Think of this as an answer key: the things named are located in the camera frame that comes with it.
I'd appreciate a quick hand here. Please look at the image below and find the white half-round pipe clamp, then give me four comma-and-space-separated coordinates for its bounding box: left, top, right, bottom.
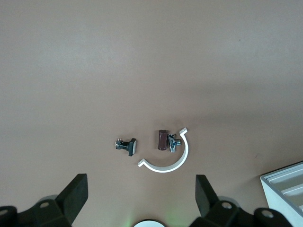
137, 127, 190, 174

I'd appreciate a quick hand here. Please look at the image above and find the black square push button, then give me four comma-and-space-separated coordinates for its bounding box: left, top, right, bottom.
115, 138, 138, 157

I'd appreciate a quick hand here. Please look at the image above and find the white drawer cabinet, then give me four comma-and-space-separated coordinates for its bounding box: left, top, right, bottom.
259, 175, 303, 227

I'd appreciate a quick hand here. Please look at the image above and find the chrome valve with brown handle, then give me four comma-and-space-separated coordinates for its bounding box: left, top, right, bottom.
156, 129, 182, 153

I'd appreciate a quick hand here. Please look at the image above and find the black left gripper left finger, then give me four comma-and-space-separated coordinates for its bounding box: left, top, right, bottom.
0, 174, 89, 227

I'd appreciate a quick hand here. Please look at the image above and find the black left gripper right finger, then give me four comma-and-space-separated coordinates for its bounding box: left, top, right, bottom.
190, 174, 293, 227

